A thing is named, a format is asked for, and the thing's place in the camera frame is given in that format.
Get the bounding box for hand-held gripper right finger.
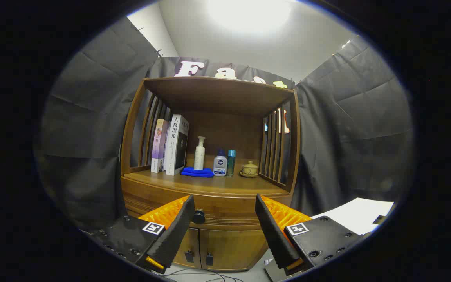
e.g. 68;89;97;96
254;193;372;275

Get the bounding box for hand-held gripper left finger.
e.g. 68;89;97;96
92;195;196;275

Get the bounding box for wooden drawer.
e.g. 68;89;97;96
123;187;293;231

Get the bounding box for wooden cabinet door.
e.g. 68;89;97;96
200;228;269;272
173;227;201;270

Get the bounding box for wooden countertop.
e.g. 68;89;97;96
124;169;291;197

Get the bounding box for brown wooden cabinet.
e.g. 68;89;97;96
120;76;301;273

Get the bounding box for grey flat object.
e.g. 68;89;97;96
264;258;292;282

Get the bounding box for blue folded cloth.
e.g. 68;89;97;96
181;166;215;178

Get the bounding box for beige lidded tea cup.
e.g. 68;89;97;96
240;161;259;179

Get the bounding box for white pump bottle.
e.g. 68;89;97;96
194;136;206;171

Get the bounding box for white bottle with blue cap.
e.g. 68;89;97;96
213;149;228;177

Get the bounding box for white and black book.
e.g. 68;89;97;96
164;114;190;176

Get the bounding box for white table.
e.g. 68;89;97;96
311;197;395;235

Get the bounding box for purple book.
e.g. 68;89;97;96
151;119;170;174

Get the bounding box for black backdrop cloth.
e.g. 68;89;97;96
34;16;416;235

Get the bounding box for black cables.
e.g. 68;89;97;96
159;268;245;282

